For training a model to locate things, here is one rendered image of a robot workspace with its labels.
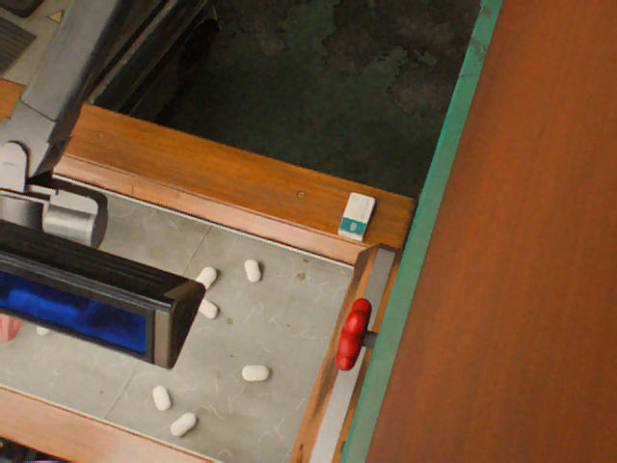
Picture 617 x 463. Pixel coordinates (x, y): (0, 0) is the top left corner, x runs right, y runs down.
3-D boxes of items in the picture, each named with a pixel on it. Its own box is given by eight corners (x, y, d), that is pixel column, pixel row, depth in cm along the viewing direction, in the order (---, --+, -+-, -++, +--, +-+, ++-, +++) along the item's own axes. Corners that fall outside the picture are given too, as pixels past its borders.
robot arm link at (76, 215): (31, 130, 86) (-4, 139, 78) (121, 150, 86) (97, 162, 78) (22, 220, 89) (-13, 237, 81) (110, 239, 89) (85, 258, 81)
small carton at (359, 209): (351, 198, 95) (351, 191, 93) (374, 204, 95) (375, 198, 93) (337, 234, 93) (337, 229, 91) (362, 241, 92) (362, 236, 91)
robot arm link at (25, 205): (11, 175, 86) (-13, 184, 80) (66, 187, 86) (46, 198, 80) (7, 226, 88) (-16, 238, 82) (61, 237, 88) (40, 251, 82)
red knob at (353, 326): (350, 308, 42) (352, 285, 38) (384, 318, 41) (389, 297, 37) (329, 373, 40) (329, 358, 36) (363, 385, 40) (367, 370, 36)
